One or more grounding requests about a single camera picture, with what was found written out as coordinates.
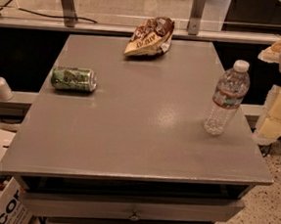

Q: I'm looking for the black cable at right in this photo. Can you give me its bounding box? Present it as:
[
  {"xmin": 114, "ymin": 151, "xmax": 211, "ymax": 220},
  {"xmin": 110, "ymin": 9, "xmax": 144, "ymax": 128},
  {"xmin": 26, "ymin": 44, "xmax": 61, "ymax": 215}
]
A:
[{"xmin": 260, "ymin": 143, "xmax": 273, "ymax": 158}]

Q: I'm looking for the green soda can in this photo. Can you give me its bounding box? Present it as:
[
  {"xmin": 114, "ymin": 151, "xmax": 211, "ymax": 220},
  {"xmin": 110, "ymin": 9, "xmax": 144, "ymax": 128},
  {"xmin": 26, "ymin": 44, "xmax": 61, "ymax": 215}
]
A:
[{"xmin": 51, "ymin": 67, "xmax": 97, "ymax": 92}]

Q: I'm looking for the metal rail bracket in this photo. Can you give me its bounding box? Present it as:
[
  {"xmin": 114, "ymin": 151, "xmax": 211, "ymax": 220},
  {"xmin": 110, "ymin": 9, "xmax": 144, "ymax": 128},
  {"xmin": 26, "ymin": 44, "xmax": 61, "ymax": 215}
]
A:
[
  {"xmin": 61, "ymin": 0, "xmax": 77, "ymax": 27},
  {"xmin": 187, "ymin": 0, "xmax": 207, "ymax": 35}
]

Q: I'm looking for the upper grey drawer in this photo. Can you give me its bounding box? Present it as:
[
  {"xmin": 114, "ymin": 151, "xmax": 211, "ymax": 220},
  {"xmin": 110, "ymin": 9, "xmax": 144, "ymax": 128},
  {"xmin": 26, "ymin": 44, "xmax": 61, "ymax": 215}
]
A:
[{"xmin": 20, "ymin": 193, "xmax": 245, "ymax": 223}]

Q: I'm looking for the left metal rail bracket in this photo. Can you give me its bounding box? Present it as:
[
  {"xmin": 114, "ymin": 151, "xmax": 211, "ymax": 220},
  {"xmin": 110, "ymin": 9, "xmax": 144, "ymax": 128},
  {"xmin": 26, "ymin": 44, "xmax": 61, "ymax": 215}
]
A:
[{"xmin": 61, "ymin": 0, "xmax": 77, "ymax": 27}]

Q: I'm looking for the right metal rail bracket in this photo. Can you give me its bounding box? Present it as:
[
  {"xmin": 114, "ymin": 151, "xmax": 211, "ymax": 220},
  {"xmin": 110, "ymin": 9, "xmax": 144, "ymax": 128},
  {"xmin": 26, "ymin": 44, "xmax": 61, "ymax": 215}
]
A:
[{"xmin": 187, "ymin": 0, "xmax": 207, "ymax": 35}]

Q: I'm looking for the grey drawer cabinet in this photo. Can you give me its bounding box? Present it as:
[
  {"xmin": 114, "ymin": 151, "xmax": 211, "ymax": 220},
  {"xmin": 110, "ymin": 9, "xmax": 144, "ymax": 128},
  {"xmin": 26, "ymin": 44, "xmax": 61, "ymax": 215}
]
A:
[{"xmin": 0, "ymin": 24, "xmax": 281, "ymax": 224}]

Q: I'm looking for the brown chip bag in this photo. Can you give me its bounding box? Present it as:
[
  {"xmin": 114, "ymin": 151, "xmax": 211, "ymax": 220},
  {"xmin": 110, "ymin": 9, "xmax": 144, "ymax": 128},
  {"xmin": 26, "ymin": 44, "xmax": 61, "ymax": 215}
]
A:
[{"xmin": 124, "ymin": 17, "xmax": 175, "ymax": 57}]

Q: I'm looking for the clear plastic water bottle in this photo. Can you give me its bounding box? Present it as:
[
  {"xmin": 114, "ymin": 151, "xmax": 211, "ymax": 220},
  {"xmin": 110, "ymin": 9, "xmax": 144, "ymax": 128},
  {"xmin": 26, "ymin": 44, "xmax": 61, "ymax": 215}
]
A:
[{"xmin": 203, "ymin": 60, "xmax": 251, "ymax": 136}]

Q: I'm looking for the white cardboard box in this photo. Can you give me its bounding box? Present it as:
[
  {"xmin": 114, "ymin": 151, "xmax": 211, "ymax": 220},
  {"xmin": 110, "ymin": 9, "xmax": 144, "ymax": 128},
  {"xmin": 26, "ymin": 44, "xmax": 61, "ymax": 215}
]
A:
[{"xmin": 0, "ymin": 178, "xmax": 33, "ymax": 224}]

